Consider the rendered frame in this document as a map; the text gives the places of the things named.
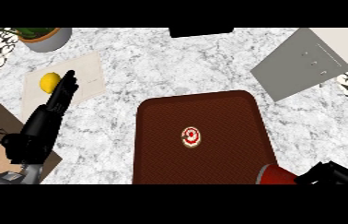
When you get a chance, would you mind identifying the beige placemat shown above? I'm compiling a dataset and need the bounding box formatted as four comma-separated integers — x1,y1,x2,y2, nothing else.
21,51,109,122

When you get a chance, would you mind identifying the flat grey door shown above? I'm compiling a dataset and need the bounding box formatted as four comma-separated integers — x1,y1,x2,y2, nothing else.
249,27,348,103

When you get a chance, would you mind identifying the red cylinder with grey rim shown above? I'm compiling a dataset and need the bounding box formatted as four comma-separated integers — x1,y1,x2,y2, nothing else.
254,163,301,185

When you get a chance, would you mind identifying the black appliance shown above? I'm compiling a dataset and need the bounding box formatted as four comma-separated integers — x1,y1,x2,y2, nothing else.
167,27,236,39

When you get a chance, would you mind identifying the grey pot with green plant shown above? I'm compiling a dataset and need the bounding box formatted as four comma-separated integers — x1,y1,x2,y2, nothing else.
13,27,74,53

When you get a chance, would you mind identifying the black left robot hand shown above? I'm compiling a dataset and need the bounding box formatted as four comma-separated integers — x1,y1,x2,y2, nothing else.
43,69,81,113

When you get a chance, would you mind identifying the white and dark patterned object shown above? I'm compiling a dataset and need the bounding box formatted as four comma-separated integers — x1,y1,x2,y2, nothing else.
336,73,348,97

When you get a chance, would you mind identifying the yellow lemon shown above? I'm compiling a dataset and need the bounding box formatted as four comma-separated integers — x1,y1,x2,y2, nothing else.
38,72,62,95

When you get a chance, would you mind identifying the brown rectangular tray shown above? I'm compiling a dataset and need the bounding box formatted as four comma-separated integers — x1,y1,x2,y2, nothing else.
130,89,279,185

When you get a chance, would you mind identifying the brown wooden board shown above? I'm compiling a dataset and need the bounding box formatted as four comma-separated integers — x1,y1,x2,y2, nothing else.
0,103,63,185

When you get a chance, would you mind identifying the red and white can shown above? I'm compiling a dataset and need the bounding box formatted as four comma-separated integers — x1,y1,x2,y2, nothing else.
180,126,204,149

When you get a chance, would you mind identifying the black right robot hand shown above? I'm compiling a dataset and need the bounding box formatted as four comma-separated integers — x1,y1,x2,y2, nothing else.
292,159,348,185

